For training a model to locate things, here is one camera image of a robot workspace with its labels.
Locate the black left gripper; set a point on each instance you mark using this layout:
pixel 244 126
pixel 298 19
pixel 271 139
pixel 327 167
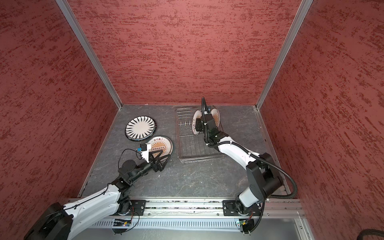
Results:
pixel 158 166

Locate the white sunburst pattern plate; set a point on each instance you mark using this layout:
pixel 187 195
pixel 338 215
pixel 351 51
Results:
pixel 161 143

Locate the white plate blue rim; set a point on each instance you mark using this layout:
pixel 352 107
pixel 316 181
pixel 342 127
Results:
pixel 216 115

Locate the white blue striped plate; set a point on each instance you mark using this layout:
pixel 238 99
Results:
pixel 142 121

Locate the white sunburst plate green rim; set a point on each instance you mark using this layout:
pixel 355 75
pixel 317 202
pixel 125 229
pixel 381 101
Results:
pixel 197 123

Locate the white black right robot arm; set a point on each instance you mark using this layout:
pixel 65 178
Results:
pixel 263 176

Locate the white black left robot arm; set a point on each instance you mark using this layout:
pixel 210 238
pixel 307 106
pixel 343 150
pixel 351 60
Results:
pixel 64 222

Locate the left small circuit board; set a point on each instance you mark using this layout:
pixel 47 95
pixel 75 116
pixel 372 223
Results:
pixel 121 223

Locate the small circuit board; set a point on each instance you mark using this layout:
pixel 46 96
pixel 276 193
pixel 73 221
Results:
pixel 121 223
pixel 246 226

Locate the right small circuit board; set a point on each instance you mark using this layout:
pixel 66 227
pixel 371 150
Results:
pixel 246 226

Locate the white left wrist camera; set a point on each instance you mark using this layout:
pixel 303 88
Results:
pixel 144 150

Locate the metal wire dish rack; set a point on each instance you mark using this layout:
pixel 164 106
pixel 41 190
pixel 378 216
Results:
pixel 191 148

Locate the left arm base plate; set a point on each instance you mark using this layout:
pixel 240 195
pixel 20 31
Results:
pixel 137 207

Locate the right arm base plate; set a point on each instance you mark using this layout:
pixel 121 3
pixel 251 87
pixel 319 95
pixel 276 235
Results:
pixel 234 208

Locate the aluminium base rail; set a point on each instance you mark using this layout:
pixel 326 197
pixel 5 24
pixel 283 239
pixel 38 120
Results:
pixel 206 214

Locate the aluminium left corner post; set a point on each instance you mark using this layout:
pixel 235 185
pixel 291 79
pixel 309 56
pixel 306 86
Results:
pixel 81 36

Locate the aluminium corner post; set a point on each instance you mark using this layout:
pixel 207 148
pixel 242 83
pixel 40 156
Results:
pixel 81 36
pixel 291 35

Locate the aluminium right corner post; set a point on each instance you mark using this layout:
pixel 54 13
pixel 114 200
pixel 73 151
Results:
pixel 291 35

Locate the black cable loop corner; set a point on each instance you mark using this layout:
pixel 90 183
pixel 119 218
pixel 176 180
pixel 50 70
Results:
pixel 370 232

